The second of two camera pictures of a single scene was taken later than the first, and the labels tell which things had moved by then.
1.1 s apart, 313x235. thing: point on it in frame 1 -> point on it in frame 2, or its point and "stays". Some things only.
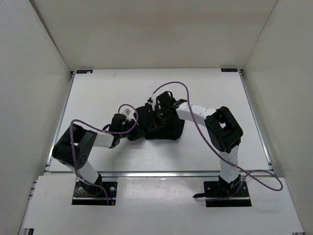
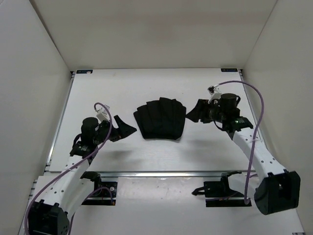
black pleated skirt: (145, 125) stays
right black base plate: (225, 194) stays
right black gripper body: (161, 116) -> (216, 114)
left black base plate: (85, 194) stays
